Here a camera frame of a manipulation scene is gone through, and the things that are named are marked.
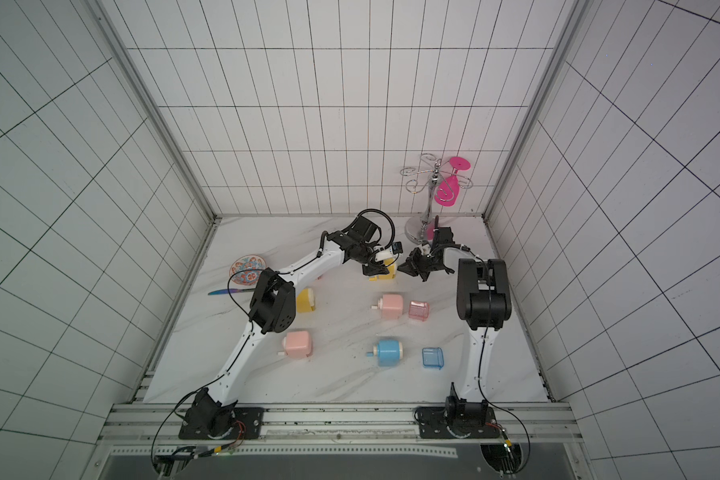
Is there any blue transparent tray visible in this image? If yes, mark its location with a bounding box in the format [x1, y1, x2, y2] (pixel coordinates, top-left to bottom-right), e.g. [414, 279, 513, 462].
[421, 347, 445, 370]

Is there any blue pencil sharpener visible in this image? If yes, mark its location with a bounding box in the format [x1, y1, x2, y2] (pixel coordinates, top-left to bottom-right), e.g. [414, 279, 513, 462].
[366, 338, 404, 368]

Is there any yellow sharpener row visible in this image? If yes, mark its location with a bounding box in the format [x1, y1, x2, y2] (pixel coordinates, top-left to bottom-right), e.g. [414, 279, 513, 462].
[296, 288, 316, 313]

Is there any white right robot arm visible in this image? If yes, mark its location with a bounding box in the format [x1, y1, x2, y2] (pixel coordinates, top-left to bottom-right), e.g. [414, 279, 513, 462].
[398, 221, 512, 439]

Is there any pink plastic wine glass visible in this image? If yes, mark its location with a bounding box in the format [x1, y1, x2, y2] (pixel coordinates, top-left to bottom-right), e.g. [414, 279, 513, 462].
[435, 156, 473, 207]

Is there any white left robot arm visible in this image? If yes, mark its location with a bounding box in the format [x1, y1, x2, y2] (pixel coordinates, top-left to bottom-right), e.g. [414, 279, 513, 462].
[183, 208, 402, 439]

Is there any chrome glass rack stand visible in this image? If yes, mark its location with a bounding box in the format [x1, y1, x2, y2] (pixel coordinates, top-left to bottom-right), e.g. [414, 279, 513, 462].
[400, 153, 451, 245]

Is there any iridescent pen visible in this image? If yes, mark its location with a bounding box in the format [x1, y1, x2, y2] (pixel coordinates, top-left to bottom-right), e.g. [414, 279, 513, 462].
[207, 288, 255, 296]

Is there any pink tray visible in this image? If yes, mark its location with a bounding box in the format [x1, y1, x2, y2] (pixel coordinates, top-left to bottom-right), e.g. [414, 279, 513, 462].
[408, 300, 430, 321]

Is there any pink sharpener bottom row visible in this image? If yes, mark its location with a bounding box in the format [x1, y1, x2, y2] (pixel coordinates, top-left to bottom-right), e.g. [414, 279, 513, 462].
[278, 330, 313, 360]

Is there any aluminium mounting rail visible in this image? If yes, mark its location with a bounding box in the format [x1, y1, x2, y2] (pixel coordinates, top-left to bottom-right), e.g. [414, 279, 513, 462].
[99, 402, 583, 447]

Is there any patterned ceramic bowl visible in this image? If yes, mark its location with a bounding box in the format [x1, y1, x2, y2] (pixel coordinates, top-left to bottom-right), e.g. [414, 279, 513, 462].
[229, 255, 267, 287]

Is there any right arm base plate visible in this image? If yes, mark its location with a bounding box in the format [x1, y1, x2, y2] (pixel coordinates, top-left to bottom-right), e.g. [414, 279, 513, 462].
[414, 406, 501, 440]

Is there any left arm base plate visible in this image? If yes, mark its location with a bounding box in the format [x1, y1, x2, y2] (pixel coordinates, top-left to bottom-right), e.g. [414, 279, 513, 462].
[178, 407, 265, 442]

